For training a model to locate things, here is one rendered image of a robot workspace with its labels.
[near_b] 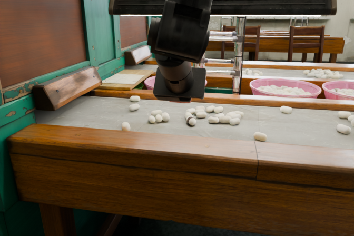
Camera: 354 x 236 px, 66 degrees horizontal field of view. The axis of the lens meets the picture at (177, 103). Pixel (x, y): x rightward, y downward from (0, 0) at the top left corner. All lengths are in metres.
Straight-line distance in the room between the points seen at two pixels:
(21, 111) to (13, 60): 0.13
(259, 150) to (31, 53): 0.64
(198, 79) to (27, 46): 0.49
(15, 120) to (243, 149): 0.56
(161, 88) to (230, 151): 0.20
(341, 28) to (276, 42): 2.82
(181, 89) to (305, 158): 0.29
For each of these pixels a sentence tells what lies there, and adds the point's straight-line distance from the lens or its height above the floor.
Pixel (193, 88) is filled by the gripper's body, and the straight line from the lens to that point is 0.54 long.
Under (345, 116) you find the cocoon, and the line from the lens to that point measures 0.97.
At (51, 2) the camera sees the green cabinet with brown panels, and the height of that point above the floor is 1.07.
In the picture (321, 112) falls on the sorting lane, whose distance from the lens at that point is 1.00.
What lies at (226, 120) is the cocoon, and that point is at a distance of 0.80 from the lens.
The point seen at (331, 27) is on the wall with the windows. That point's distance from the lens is 6.19.
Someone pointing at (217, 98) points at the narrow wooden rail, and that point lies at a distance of 0.97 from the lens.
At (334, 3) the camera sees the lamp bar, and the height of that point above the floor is 1.07.
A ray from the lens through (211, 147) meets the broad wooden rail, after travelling 0.62.
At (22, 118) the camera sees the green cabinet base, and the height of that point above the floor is 0.79.
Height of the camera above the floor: 1.05
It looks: 19 degrees down
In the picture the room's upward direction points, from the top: straight up
